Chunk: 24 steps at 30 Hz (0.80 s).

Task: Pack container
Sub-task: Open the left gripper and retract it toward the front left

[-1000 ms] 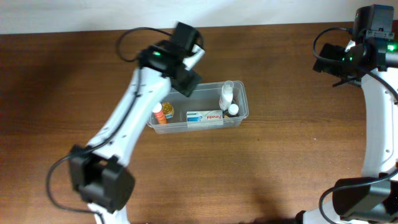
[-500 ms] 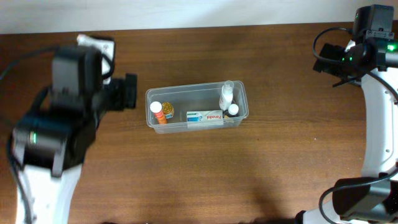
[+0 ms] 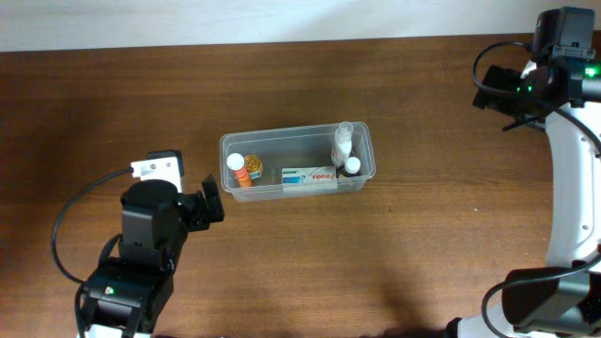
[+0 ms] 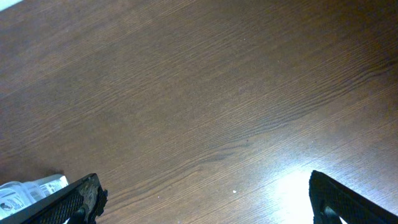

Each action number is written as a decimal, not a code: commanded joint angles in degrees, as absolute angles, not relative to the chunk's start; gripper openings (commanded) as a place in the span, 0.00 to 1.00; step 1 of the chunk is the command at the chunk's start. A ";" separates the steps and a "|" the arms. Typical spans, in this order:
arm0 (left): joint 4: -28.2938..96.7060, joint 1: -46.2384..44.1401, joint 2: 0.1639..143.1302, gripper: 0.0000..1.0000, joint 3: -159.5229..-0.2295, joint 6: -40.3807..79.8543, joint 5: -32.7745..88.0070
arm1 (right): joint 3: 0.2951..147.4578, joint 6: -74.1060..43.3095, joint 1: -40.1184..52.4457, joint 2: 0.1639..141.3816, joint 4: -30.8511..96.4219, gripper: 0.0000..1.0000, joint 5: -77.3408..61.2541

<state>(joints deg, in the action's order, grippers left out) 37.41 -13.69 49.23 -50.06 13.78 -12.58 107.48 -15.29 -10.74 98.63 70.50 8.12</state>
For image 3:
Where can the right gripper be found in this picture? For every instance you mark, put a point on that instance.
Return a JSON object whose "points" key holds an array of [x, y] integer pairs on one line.
{"points": [[494, 89]]}

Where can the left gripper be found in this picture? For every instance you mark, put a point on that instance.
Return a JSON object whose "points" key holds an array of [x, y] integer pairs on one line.
{"points": [[202, 209]]}

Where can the orange tube white cap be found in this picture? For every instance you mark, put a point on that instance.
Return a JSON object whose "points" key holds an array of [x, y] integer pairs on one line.
{"points": [[236, 163]]}

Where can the small jar gold lid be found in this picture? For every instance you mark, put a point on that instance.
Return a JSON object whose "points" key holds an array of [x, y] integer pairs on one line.
{"points": [[254, 166]]}

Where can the clear plastic container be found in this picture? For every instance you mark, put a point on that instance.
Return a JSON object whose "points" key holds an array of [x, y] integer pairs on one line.
{"points": [[298, 147]]}

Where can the white green medicine box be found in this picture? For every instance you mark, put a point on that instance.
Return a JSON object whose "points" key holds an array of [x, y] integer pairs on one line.
{"points": [[309, 179]]}

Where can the white spray bottle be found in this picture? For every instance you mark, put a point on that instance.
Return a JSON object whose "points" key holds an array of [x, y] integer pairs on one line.
{"points": [[342, 144]]}

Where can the dark bottle white cap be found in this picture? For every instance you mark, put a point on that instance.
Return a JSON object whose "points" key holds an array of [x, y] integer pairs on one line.
{"points": [[351, 168]]}

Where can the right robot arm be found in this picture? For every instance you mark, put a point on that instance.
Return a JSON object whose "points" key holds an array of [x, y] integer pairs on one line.
{"points": [[561, 299]]}

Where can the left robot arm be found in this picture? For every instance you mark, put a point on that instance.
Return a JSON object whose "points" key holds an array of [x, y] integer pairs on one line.
{"points": [[134, 278]]}

